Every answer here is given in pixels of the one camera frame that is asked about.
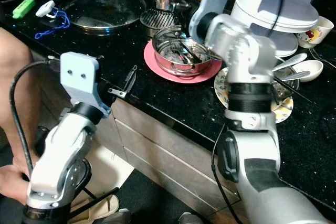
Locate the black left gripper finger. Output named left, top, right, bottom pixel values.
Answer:
left=122, top=65, right=138, bottom=95

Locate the small steel bowl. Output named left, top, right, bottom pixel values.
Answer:
left=152, top=26, right=216, bottom=77

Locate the pink plate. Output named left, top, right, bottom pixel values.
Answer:
left=143, top=39, right=223, bottom=84

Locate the glass pan lid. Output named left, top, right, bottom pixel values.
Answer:
left=55, top=0, right=146, bottom=31

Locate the brown wooden drawer cabinet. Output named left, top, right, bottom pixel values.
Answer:
left=31, top=51, right=336, bottom=224

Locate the floral rim plate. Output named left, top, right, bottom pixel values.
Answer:
left=214, top=67, right=295, bottom=125

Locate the person's bare leg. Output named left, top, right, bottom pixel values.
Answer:
left=0, top=27, right=40, bottom=175
left=0, top=164, right=32, bottom=206

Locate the black floor mat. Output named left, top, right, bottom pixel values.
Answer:
left=110, top=169, right=221, bottom=224

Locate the beige slipper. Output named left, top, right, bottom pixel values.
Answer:
left=71, top=194, right=120, bottom=224

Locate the grey robot left foot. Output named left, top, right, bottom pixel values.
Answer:
left=104, top=208, right=132, bottom=224

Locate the grey robot foot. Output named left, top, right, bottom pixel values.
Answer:
left=178, top=212, right=205, bottom=224
left=104, top=208, right=132, bottom=224

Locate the green plastic case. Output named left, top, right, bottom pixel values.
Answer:
left=12, top=0, right=35, bottom=19

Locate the grey robot right foot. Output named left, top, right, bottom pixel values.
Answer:
left=178, top=212, right=205, bottom=224

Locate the black stool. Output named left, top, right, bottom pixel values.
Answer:
left=0, top=124, right=53, bottom=224

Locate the steel spoon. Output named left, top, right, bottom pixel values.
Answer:
left=279, top=70, right=311, bottom=82
left=273, top=52, right=309, bottom=73

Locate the small white bowl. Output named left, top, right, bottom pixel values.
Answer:
left=291, top=60, right=324, bottom=83

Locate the white cartoon print cup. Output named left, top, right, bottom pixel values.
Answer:
left=296, top=16, right=335, bottom=50

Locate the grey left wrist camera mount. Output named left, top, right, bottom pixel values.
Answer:
left=59, top=52, right=111, bottom=119

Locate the white key fob blue cord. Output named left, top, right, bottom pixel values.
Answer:
left=35, top=0, right=71, bottom=40

